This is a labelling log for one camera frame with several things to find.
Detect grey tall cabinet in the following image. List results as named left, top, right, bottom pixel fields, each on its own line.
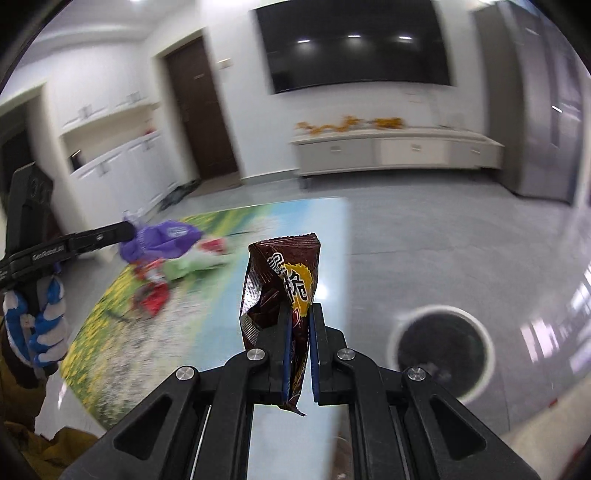
left=475, top=0, right=589, bottom=205

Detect printed landscape mat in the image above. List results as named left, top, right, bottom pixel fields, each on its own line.
left=59, top=196, right=352, bottom=437

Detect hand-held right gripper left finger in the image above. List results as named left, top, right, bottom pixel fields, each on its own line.
left=60, top=305, right=294, bottom=480

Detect person's left hand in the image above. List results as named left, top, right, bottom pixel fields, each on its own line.
left=2, top=268, right=71, bottom=377

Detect brown snack packet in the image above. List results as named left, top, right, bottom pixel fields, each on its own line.
left=238, top=233, right=320, bottom=417

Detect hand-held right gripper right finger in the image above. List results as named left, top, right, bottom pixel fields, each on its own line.
left=309, top=304, right=542, bottom=480

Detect purple plastic packet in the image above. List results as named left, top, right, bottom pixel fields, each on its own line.
left=119, top=220, right=205, bottom=265

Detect red snack packet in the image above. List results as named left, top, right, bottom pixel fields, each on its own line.
left=131, top=257, right=171, bottom=320

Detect orange decorations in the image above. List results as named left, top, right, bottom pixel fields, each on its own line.
left=294, top=114, right=408, bottom=136

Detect dark floor item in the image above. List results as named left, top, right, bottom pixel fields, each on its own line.
left=159, top=181, right=201, bottom=208

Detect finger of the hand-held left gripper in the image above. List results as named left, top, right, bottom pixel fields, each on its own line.
left=68, top=220, right=136, bottom=256

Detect black wall television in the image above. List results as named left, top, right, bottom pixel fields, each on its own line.
left=252, top=0, right=453, bottom=96

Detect white wall cabinets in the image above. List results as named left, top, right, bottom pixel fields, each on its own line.
left=56, top=102, right=182, bottom=217

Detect person's left forearm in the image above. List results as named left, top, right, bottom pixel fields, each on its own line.
left=0, top=314, right=100, bottom=480

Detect white low cabinet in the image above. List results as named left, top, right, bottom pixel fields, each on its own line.
left=290, top=126, right=505, bottom=180

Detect green white plastic packet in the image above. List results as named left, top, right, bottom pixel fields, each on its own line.
left=164, top=236, right=232, bottom=283

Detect dark brown door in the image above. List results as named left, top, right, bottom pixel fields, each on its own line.
left=164, top=37, right=242, bottom=184

